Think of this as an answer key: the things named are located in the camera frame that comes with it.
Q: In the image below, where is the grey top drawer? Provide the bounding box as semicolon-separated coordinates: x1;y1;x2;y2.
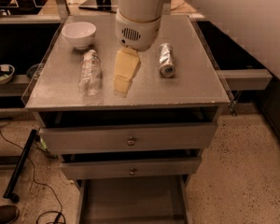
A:
40;122;217;154

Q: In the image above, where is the white ceramic bowl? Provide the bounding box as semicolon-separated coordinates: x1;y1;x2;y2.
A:
62;21;96;49

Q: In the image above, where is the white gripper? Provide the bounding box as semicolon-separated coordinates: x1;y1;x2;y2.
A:
114;9;161;97

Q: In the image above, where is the grey drawer cabinet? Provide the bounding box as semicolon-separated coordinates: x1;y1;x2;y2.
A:
21;14;233;224

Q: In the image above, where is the silver crushed can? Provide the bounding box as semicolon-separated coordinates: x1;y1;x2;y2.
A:
159;43;175;78

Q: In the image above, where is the black floor cable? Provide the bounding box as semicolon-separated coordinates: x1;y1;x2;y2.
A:
0;119;67;224

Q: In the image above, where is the bowl with items on shelf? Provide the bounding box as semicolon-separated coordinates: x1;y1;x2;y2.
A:
0;64;15;84

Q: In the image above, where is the brown shoe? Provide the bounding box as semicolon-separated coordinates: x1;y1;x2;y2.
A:
0;205;20;224

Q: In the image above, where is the clear plastic water bottle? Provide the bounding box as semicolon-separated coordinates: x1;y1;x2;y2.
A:
78;49;102;96

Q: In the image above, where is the grey side shelf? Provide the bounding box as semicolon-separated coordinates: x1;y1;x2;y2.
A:
217;69;273;91

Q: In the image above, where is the grey middle drawer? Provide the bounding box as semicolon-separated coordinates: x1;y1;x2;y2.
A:
61;157;202;180

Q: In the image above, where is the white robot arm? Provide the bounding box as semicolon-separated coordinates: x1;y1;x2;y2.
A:
116;0;280;80

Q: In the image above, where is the grey bottom drawer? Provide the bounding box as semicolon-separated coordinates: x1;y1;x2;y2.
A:
76;175;192;224

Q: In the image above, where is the grey drawer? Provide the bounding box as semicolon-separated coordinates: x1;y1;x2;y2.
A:
40;122;217;154
76;175;192;224
61;157;202;180

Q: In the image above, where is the black bar on floor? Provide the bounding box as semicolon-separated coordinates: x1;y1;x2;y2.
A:
4;130;37;203

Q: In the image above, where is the black monitor stand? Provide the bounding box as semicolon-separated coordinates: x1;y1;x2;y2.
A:
78;0;118;13

